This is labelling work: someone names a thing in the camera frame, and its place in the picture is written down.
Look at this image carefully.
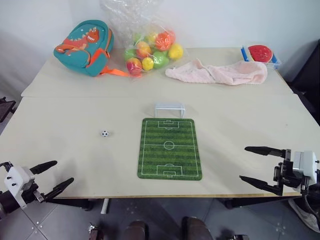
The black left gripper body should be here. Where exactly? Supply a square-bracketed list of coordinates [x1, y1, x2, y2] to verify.
[20, 180, 48, 204]

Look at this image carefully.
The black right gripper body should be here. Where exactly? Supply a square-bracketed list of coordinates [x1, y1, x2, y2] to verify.
[273, 148, 305, 196]

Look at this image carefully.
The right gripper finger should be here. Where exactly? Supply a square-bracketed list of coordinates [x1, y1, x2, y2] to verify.
[244, 145, 286, 159]
[238, 174, 285, 197]

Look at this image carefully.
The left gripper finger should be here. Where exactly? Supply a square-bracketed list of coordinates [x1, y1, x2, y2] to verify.
[43, 177, 75, 199]
[29, 160, 58, 175]

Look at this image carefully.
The green soccer field mat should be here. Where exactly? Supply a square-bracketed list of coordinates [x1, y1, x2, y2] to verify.
[136, 117, 204, 181]

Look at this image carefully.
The grey white shoe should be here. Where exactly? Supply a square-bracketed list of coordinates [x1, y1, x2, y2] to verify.
[288, 198, 320, 234]

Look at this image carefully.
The white table leg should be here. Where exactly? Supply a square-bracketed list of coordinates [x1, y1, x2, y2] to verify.
[100, 198, 110, 215]

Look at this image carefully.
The dark rounded shape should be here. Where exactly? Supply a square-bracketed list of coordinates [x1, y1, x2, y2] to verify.
[123, 219, 150, 240]
[180, 216, 209, 240]

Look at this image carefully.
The pink towel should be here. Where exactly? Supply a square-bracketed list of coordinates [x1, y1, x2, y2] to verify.
[164, 58, 269, 86]

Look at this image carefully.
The red toy watermelon slice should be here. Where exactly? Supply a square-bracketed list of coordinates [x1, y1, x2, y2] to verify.
[247, 44, 275, 63]

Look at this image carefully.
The small white toy goal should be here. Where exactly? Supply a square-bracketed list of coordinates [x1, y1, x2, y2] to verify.
[154, 102, 186, 118]

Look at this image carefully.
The teal dinosaur backpack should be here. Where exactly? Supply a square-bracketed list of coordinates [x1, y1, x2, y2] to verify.
[53, 20, 129, 78]

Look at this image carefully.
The yellow toy lemon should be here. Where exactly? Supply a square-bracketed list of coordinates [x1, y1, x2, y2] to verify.
[167, 42, 185, 60]

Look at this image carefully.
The red yellow toy peach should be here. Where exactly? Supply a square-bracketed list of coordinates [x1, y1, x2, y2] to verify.
[126, 57, 143, 76]
[135, 41, 153, 59]

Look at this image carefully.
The large green toy apple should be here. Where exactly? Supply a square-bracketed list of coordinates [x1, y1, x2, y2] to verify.
[151, 50, 169, 70]

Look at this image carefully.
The small green toy fruit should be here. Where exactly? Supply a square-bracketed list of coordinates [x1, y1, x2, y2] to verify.
[124, 47, 138, 61]

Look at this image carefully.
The yellow toy fruit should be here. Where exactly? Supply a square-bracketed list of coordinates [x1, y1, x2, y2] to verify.
[146, 32, 159, 44]
[141, 56, 155, 71]

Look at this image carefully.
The orange toy fruit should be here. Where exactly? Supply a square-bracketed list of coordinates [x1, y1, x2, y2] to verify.
[155, 30, 176, 52]

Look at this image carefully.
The clear plastic bag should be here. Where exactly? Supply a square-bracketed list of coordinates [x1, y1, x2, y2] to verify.
[99, 0, 185, 80]

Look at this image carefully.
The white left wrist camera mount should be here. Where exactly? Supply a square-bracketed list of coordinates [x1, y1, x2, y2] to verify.
[3, 165, 36, 210]

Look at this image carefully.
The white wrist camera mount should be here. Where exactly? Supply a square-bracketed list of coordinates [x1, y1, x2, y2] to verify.
[3, 165, 36, 210]
[292, 150, 318, 193]

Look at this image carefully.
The black table frame bar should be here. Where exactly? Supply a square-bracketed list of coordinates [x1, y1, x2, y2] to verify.
[47, 198, 95, 212]
[223, 197, 291, 209]

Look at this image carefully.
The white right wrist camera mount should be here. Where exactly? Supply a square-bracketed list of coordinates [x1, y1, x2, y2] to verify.
[292, 150, 318, 193]

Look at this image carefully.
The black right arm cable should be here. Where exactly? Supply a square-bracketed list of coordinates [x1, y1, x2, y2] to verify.
[300, 184, 320, 220]

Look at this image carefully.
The small metal bracket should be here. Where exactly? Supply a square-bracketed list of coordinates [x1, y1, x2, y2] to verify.
[87, 223, 101, 240]

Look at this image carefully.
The black frame object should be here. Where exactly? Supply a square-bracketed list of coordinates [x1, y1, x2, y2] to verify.
[0, 96, 17, 124]

